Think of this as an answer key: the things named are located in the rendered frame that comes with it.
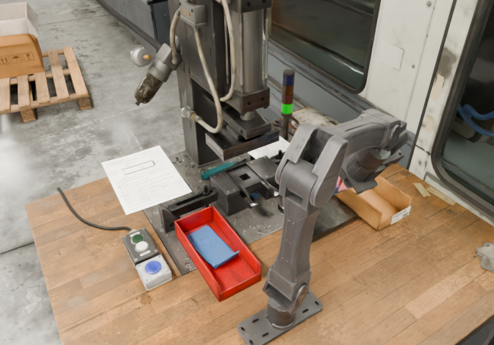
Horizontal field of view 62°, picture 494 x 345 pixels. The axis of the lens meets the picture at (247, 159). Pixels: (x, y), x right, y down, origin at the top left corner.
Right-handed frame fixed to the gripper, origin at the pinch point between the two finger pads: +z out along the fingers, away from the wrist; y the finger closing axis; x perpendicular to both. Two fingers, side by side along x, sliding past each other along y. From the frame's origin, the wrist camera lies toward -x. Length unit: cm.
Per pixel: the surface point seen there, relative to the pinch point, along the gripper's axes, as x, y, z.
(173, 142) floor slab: -24, 130, 179
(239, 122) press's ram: 17.4, 26.5, -0.8
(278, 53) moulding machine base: -48, 88, 49
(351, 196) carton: -10.0, -0.4, 11.2
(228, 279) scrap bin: 33.1, -7.5, 14.4
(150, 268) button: 49, 3, 17
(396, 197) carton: -21.7, -6.4, 8.3
